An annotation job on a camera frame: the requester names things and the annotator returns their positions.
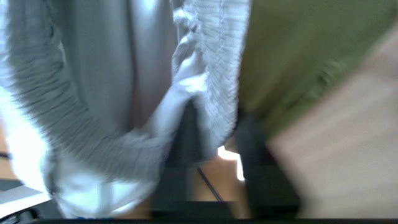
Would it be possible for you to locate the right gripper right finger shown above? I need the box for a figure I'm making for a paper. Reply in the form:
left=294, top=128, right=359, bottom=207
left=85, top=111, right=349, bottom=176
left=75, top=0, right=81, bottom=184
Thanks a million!
left=234, top=110, right=302, bottom=218

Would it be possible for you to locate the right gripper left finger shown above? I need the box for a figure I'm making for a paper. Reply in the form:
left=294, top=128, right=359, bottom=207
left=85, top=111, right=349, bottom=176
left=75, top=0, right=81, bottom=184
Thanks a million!
left=150, top=101, right=205, bottom=218

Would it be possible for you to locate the pale grey garment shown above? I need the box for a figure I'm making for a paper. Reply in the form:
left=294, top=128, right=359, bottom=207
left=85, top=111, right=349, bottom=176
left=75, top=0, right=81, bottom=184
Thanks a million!
left=0, top=0, right=251, bottom=219

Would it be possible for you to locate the green printed shirt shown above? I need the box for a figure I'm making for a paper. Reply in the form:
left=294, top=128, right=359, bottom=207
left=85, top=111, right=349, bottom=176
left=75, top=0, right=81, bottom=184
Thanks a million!
left=238, top=0, right=398, bottom=139

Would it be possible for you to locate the black clothes rack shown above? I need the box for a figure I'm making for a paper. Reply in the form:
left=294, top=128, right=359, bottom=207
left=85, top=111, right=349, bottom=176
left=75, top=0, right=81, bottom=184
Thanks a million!
left=197, top=167, right=224, bottom=203

